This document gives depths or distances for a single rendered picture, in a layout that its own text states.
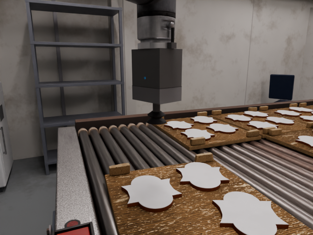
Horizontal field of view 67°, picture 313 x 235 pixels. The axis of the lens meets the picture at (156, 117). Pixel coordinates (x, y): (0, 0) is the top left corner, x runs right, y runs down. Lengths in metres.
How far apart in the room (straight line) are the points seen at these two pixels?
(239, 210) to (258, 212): 0.04
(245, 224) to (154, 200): 0.19
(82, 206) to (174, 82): 0.36
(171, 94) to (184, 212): 0.25
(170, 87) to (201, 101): 3.71
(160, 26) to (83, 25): 2.96
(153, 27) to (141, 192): 0.36
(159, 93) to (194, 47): 3.58
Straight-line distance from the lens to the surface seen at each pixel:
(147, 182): 0.62
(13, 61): 3.35
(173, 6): 0.48
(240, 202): 0.57
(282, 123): 1.33
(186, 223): 0.51
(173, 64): 0.47
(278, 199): 0.67
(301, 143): 1.07
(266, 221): 0.54
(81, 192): 0.67
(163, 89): 0.45
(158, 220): 0.51
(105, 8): 2.83
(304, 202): 0.70
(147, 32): 0.46
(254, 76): 4.92
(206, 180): 0.64
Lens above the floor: 1.25
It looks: 14 degrees down
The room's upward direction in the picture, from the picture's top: straight up
